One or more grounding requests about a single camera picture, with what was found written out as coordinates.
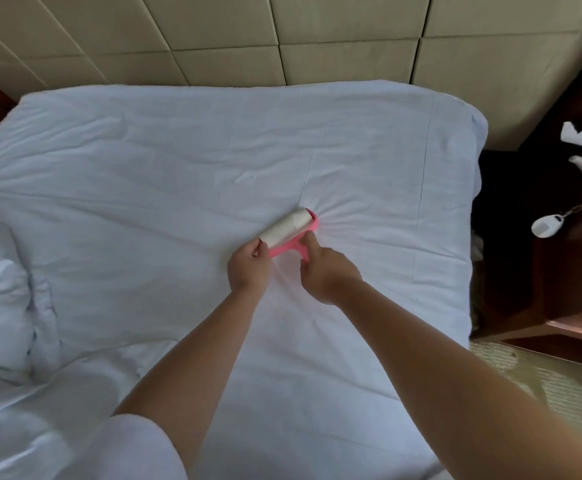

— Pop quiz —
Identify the white bed sheet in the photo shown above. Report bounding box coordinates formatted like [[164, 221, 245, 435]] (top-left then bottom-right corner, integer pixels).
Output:
[[0, 79, 490, 480]]

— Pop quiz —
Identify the person's right hand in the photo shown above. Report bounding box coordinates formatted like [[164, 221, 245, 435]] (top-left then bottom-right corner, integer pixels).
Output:
[[299, 229, 364, 306]]

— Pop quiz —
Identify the person's white shirt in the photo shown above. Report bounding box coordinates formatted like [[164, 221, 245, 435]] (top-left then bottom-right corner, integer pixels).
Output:
[[55, 413, 190, 480]]

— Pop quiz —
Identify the pink lint roller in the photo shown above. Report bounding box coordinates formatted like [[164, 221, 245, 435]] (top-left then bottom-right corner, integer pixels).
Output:
[[257, 207, 321, 260]]

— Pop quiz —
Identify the person's left forearm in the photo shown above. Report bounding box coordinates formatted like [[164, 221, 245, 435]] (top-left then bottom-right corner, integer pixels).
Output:
[[115, 287, 270, 474]]

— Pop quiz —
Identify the white pillow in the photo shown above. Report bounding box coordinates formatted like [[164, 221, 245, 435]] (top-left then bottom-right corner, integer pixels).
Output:
[[0, 339, 172, 480]]

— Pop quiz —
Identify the person's left hand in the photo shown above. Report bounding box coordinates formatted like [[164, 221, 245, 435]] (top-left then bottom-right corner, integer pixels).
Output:
[[227, 237, 274, 299]]

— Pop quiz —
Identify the person's right forearm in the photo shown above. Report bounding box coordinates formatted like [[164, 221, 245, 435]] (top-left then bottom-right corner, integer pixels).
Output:
[[333, 283, 582, 480]]

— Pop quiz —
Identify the beige padded headboard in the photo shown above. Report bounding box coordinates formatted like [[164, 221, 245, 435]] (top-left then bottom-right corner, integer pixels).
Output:
[[0, 0, 582, 151]]

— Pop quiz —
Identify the white oval tag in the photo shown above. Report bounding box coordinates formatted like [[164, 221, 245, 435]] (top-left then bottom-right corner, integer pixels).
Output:
[[530, 213, 568, 240]]

